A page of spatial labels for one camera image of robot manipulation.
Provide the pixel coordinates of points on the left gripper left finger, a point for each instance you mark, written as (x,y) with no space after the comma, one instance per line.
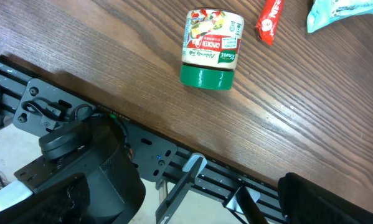
(64,202)

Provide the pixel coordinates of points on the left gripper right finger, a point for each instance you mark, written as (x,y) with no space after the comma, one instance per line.
(302,201)

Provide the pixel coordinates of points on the green lid jar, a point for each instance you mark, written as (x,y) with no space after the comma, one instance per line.
(210,50)

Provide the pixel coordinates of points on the red sachet stick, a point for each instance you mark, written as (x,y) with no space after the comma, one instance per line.
(268,20)

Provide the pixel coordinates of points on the teal tissue packet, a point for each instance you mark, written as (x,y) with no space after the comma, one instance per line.
(325,12)

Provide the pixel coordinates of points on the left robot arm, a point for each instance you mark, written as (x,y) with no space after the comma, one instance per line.
(90,171)

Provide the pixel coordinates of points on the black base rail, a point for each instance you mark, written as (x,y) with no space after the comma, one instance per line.
(29,103)

